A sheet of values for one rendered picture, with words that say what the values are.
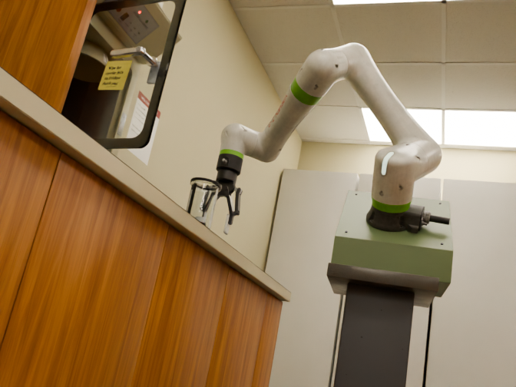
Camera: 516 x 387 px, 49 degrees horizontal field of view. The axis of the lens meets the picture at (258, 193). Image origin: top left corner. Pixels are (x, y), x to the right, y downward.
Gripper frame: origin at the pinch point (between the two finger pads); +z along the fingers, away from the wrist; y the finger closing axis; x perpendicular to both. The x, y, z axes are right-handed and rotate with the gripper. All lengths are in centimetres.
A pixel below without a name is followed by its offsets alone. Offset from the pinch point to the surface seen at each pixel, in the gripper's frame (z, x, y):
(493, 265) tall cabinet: -54, 228, 108
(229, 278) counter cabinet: 20.3, -12.1, 13.6
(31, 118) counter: 17, -116, 16
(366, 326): 28, -9, 58
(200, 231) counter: 15, -47, 16
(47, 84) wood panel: -4, -90, -8
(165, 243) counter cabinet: 22, -58, 13
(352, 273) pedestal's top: 15, -16, 53
